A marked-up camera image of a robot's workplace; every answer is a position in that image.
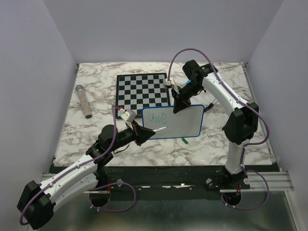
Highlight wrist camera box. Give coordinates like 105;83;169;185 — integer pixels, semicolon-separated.
118;108;136;124
163;77;180;94

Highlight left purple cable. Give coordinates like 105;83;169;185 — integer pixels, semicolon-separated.
19;104;137;226

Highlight glitter filled clear tube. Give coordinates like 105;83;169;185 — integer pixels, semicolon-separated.
76;85;92;119

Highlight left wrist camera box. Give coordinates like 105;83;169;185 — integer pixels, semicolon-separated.
118;108;136;124

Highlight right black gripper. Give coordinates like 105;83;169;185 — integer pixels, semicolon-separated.
170;81;203;113

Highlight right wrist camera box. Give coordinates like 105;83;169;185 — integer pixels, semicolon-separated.
163;77;180;94

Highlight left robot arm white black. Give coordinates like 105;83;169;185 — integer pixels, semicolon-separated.
17;122;155;230

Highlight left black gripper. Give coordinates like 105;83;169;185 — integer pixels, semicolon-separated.
109;120;155;152

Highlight purple cable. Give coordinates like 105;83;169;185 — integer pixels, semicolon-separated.
19;104;137;226
167;48;272;210

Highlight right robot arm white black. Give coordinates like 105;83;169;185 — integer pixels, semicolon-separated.
171;60;259;189

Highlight blue framed whiteboard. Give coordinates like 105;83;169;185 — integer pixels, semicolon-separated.
142;104;205;140

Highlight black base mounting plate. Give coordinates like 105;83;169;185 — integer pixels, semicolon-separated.
49;162;251;210

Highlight black white chessboard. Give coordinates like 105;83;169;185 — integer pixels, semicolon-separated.
115;73;170;118

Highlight white green marker pen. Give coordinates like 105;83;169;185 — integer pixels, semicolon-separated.
153;126;168;132

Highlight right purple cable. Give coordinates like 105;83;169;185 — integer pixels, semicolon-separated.
167;48;272;210

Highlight aluminium rail frame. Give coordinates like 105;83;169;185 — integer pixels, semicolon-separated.
26;62;299;231

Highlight green marker cap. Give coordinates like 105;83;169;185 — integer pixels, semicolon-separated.
181;137;189;144

